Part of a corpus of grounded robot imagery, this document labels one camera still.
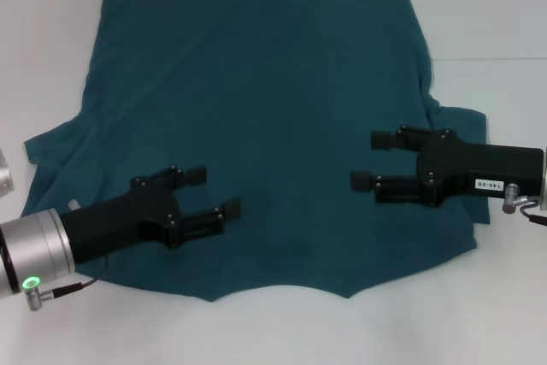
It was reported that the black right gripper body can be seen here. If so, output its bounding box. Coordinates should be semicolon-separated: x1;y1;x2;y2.
416;128;544;208

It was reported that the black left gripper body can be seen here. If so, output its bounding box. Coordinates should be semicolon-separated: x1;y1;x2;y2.
57;176;181;265

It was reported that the blue teal shirt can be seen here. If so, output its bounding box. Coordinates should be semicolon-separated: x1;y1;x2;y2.
23;0;491;304

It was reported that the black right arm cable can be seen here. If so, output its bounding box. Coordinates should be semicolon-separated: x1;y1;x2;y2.
502;183;547;227

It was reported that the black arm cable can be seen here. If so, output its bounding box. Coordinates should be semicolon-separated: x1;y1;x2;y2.
23;253;113;311
502;183;547;227

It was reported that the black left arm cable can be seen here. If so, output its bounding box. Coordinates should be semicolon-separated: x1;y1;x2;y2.
23;253;113;311

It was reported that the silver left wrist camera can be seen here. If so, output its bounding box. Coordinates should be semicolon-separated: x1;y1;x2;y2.
0;149;17;200

